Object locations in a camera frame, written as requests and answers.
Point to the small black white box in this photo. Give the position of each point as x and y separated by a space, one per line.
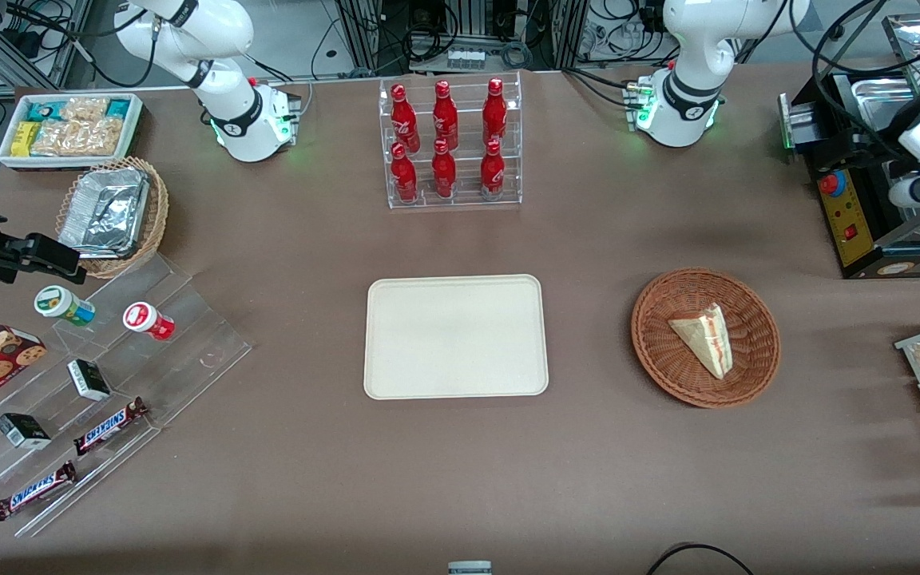
22 431
89 380

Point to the triangular sandwich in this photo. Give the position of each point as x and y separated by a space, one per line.
703 339

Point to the black yellow sealing machine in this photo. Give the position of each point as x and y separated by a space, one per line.
851 231

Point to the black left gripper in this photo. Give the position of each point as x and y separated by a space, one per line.
862 148

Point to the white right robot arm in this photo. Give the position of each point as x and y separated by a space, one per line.
188 40

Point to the yellow snack pack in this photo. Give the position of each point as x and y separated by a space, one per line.
24 139

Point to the clear acrylic bottle rack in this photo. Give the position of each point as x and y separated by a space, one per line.
452 200

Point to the aluminium foil tray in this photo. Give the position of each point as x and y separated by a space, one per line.
105 212

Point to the white plastic snack bin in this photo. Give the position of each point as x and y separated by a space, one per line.
134 128

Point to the cream rectangular tray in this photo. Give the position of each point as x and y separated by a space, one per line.
455 337

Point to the red soda bottle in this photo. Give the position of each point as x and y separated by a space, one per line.
404 177
445 118
495 113
404 120
444 174
493 172

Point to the teal snack pack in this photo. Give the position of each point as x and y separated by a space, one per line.
43 111
118 109

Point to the green lid white cup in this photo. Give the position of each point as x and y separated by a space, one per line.
57 302

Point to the grey power strip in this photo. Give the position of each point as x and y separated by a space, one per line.
465 58

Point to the snickers chocolate bar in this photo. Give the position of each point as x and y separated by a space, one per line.
109 426
33 491

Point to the brown round wicker basket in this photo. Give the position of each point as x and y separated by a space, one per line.
668 351

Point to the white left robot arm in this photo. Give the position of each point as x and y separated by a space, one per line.
691 48

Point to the large clear snack bag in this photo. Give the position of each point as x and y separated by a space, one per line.
77 139

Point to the clear acrylic stepped stand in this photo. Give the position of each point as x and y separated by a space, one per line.
196 343

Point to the small clear snack bag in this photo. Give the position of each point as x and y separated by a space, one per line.
85 109

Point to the small grey white device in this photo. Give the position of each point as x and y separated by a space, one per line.
469 568

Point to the tan oval wicker basket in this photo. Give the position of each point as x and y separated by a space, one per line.
156 216

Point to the red cup white lid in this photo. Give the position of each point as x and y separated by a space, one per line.
144 319

